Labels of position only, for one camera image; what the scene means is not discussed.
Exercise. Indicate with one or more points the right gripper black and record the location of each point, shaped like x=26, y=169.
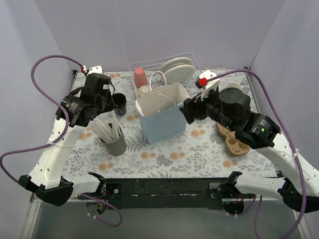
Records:
x=189, y=111

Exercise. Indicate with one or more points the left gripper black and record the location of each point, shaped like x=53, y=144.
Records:
x=109, y=100

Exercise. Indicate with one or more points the light blue paper bag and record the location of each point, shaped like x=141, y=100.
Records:
x=160, y=117

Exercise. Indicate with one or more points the grey straw holder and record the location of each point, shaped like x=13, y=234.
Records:
x=117, y=147

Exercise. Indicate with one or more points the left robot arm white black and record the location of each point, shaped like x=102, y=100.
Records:
x=45, y=179

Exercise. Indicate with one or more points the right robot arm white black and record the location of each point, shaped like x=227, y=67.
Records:
x=231, y=109

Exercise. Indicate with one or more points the stack of black cups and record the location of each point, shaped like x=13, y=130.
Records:
x=119, y=101

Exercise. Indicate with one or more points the front white plate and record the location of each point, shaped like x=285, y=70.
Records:
x=179, y=73

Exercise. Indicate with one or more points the white plate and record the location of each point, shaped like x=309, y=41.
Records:
x=175, y=62
x=179, y=73

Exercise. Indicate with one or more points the yellow dotted bowl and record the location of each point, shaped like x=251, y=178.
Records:
x=143, y=90

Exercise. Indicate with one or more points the pink plastic cup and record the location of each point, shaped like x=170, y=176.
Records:
x=140, y=78

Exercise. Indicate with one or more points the floral table mat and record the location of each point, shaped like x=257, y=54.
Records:
x=199, y=151

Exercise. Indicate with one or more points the rear white plate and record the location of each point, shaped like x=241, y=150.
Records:
x=175, y=62

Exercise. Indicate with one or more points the grey blue mug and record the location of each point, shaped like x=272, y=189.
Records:
x=234, y=85

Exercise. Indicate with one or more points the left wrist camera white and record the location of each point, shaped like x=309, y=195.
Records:
x=94, y=69

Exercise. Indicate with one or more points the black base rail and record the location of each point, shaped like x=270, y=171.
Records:
x=136, y=193

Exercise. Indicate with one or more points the aluminium frame rail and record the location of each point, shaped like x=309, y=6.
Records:
x=45, y=221

